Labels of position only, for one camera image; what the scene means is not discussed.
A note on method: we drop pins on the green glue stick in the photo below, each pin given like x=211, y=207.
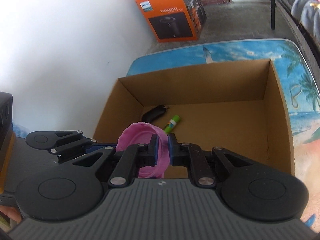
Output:
x=172, y=123

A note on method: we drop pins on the black key pouch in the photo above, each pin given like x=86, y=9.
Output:
x=154, y=114

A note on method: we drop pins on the orange Philips box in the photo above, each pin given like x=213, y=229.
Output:
x=174, y=20

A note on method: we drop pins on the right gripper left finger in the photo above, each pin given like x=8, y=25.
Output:
x=132, y=159

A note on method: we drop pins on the brown cardboard box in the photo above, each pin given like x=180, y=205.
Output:
x=237, y=105

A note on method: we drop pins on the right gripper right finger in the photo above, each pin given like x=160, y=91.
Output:
x=192, y=157

